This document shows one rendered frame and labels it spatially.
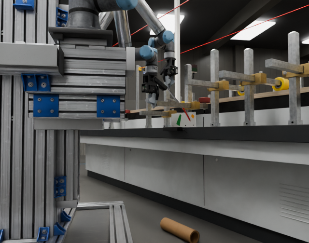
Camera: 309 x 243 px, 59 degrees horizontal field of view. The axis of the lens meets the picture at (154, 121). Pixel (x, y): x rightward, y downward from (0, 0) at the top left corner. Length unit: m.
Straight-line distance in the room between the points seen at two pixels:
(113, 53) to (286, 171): 1.13
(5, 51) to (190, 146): 1.30
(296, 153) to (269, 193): 0.42
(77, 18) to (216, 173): 1.39
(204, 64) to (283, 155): 7.49
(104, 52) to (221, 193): 1.32
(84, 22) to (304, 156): 1.09
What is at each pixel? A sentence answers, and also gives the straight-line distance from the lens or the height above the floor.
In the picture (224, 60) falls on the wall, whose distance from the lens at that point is 9.08.
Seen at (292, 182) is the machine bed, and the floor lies 0.39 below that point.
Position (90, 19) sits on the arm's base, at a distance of 1.12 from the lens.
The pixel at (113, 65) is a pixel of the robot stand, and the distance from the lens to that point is 1.06.
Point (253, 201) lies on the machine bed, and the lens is 1.84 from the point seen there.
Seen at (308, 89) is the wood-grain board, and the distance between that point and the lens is 1.62.
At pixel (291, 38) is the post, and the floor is 1.10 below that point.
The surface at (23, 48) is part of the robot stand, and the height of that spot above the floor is 0.93.
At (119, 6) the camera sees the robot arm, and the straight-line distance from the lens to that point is 1.13.
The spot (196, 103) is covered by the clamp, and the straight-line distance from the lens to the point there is 1.84.
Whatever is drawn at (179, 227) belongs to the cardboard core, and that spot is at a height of 0.07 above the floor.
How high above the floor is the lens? 0.67
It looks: 2 degrees up
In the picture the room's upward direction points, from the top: straight up
